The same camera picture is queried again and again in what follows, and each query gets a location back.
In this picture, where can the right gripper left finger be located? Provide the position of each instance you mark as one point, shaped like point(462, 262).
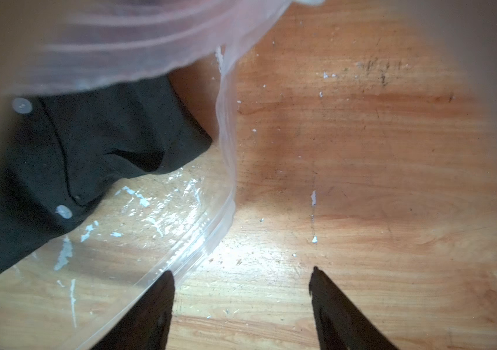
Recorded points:
point(147, 324)

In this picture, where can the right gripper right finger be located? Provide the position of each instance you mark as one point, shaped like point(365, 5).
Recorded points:
point(339, 323)

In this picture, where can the clear plastic vacuum bag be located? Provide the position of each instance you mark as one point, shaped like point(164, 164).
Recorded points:
point(70, 292)

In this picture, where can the black shirt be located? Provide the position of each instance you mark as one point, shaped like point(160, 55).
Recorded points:
point(65, 152)

